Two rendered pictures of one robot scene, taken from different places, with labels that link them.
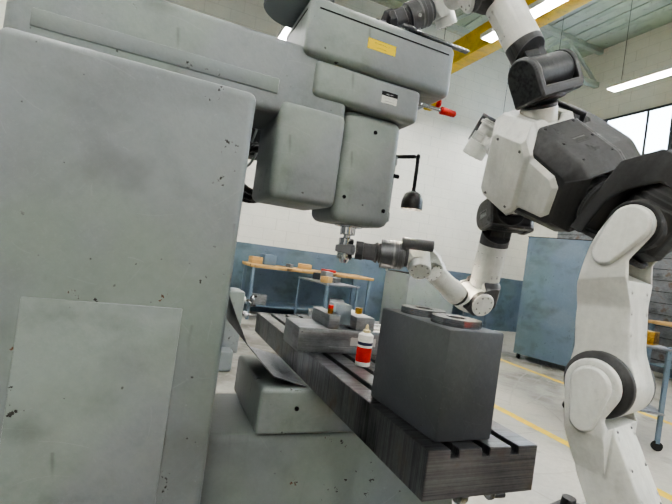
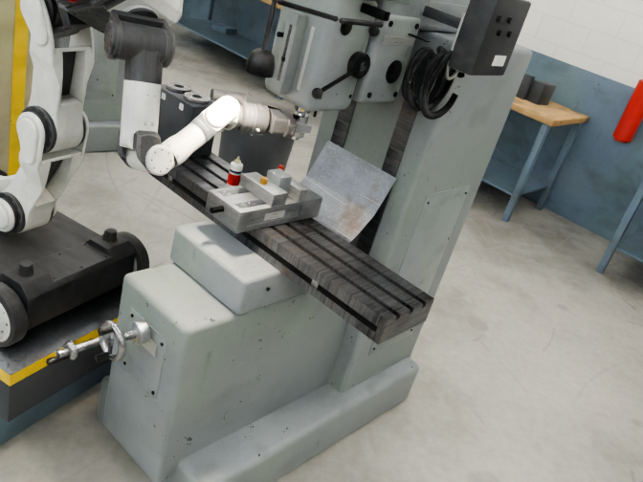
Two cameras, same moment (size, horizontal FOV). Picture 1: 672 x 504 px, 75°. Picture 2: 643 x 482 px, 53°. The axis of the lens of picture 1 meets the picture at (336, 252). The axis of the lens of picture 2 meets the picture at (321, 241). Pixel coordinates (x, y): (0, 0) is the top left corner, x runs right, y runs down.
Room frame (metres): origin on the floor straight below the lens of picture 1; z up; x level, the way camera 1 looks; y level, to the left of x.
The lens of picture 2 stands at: (3.01, -0.86, 1.80)
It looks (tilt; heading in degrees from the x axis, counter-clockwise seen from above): 26 degrees down; 148
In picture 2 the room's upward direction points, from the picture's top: 17 degrees clockwise
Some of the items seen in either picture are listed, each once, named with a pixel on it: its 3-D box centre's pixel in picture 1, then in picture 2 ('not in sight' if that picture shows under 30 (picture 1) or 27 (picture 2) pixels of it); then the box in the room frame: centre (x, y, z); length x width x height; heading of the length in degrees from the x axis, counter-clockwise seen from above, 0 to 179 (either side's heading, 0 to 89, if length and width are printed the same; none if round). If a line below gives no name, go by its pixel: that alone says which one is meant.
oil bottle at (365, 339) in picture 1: (364, 344); (235, 171); (1.17, -0.11, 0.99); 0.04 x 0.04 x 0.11
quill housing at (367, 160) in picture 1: (354, 174); (320, 45); (1.36, -0.02, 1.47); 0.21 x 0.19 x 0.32; 23
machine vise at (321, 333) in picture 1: (346, 330); (267, 198); (1.35, -0.06, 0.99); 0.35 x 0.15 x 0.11; 111
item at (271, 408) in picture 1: (325, 390); (265, 253); (1.36, -0.03, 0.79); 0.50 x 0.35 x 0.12; 113
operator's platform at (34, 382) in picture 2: not in sight; (14, 322); (0.90, -0.72, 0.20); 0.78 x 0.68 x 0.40; 37
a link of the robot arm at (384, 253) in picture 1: (374, 253); (269, 121); (1.36, -0.12, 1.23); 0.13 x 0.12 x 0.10; 178
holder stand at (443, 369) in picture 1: (432, 364); (183, 118); (0.84, -0.21, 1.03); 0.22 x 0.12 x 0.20; 24
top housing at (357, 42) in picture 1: (366, 64); not in sight; (1.36, -0.01, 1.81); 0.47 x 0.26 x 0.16; 113
